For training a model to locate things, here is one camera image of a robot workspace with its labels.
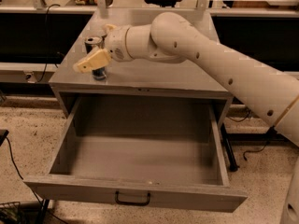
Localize black cable on right floor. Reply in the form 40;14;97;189
242;126;277;161

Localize grey cabinet body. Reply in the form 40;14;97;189
50;8;233;123

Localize open grey top drawer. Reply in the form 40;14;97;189
24;95;247;212

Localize black drawer handle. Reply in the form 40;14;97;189
114;191;151;206

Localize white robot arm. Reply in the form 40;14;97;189
73;12;299;146

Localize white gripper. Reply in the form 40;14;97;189
73;24;133;73

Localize black hanging cable left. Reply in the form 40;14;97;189
36;3;62;84

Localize black floor cable left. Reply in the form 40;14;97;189
5;136;68;224

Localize silver blue redbull can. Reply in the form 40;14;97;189
84;36;107;81

